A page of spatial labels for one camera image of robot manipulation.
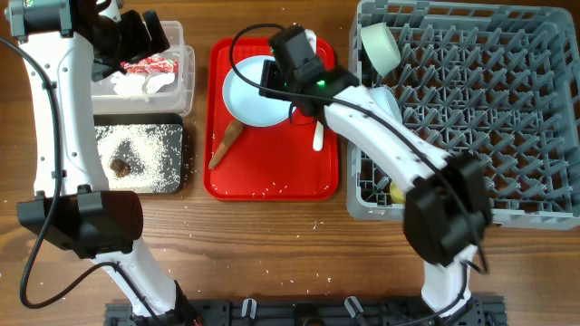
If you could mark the white bowl with rice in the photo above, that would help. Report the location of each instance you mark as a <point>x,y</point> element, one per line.
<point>386,100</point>

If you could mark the white napkin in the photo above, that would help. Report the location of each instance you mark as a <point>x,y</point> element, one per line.
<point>137,84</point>

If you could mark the clear plastic bin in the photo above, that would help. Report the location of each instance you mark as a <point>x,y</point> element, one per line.
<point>174,98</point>

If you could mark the white plastic spoon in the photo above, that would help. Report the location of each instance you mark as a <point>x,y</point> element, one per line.
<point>318,140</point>

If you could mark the red snack wrapper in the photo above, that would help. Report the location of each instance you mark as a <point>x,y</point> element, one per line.
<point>152,64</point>

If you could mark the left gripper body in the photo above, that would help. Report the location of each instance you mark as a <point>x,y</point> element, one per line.
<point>125,40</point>

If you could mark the grey dishwasher rack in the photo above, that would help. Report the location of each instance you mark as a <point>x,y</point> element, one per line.
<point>498,81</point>

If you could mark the black plastic tray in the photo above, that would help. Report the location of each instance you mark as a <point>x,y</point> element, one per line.
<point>176,122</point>

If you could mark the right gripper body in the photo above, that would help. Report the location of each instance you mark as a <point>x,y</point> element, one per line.
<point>272,77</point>

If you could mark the large white plate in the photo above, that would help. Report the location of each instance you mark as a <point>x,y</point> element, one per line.
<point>244,102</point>

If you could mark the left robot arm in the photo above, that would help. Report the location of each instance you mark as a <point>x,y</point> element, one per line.
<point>67,45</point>

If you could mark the mint green bowl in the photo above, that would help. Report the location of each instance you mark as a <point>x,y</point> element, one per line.
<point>381,48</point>

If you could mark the brown carrot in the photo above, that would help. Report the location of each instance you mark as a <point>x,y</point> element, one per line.
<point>232,132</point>

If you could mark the brown food scrap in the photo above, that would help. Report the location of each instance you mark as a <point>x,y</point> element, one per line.
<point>120,168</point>

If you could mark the yellow plastic cup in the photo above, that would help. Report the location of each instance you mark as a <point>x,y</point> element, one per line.
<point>397,196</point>

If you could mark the red serving tray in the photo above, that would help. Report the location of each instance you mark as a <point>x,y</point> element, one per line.
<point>274,163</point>

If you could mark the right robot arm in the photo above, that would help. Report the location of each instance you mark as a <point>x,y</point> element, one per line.
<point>446,208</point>

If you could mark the spilled white rice pile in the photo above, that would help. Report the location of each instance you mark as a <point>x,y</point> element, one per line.
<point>149,154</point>

